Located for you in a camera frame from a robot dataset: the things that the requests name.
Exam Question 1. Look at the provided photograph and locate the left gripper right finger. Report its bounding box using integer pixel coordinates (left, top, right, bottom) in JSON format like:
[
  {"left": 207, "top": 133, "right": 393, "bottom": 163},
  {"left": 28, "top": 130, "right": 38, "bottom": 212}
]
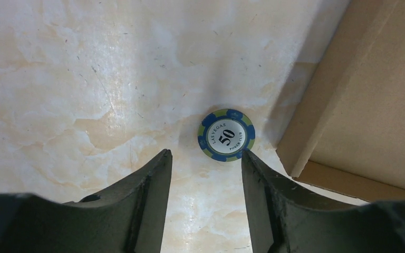
[{"left": 242, "top": 150, "right": 405, "bottom": 252}]

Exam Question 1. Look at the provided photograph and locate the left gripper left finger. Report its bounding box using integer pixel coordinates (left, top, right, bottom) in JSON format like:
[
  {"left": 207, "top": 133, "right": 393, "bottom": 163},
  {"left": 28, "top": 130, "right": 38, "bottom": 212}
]
[{"left": 0, "top": 149, "right": 172, "bottom": 252}]

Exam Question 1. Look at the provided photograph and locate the small black ring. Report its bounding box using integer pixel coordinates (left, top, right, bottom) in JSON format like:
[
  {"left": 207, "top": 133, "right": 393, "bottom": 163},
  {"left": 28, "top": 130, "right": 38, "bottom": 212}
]
[{"left": 197, "top": 108, "right": 256, "bottom": 163}]

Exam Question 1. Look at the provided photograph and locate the brown cardboard box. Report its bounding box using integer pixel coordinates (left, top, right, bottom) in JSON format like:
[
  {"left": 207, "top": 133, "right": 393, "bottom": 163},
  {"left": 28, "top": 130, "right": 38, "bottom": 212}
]
[{"left": 276, "top": 1, "right": 405, "bottom": 202}]

